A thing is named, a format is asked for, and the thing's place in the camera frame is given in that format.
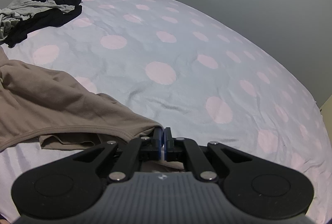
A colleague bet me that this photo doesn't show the black garment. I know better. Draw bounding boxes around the black garment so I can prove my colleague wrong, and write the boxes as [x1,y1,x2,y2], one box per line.
[1,0,83,48]

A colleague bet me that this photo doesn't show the grey crumpled garment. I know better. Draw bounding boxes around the grey crumpled garment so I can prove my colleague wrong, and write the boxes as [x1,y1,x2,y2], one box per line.
[1,0,75,41]

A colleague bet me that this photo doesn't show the taupe brown t-shirt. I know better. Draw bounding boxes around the taupe brown t-shirt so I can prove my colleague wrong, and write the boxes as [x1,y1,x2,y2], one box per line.
[0,47,164,162]

